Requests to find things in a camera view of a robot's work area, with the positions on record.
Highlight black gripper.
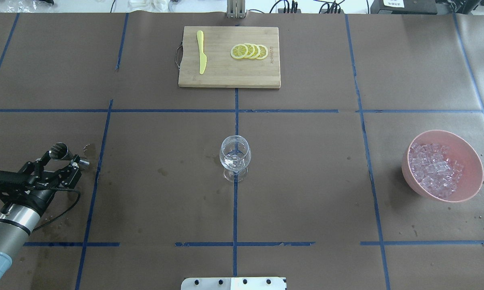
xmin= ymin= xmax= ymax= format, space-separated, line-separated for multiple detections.
xmin=18 ymin=151 xmax=82 ymax=202

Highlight steel double jigger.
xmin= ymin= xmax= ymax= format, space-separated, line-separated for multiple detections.
xmin=48 ymin=143 xmax=89 ymax=167

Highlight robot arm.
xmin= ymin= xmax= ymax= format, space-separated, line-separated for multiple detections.
xmin=0 ymin=146 xmax=89 ymax=279

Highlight clear wine glass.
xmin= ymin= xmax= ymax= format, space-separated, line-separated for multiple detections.
xmin=219 ymin=135 xmax=251 ymax=183

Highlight pink bowl of ice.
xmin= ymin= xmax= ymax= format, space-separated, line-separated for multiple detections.
xmin=401 ymin=130 xmax=484 ymax=203

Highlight yellow plastic knife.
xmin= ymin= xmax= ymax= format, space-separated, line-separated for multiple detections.
xmin=196 ymin=31 xmax=208 ymax=75

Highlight bamboo cutting board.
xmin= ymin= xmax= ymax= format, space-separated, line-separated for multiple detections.
xmin=179 ymin=26 xmax=282 ymax=89

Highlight lemon slices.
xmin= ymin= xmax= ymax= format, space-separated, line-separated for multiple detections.
xmin=230 ymin=43 xmax=270 ymax=60

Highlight brown paper table mat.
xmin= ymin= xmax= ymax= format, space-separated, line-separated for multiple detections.
xmin=0 ymin=12 xmax=484 ymax=290

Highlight black power box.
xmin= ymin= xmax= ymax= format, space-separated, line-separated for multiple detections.
xmin=370 ymin=0 xmax=437 ymax=15

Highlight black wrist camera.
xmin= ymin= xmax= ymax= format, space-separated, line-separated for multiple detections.
xmin=0 ymin=171 xmax=37 ymax=203

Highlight aluminium frame post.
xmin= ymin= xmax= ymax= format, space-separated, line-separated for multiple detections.
xmin=226 ymin=0 xmax=247 ymax=19

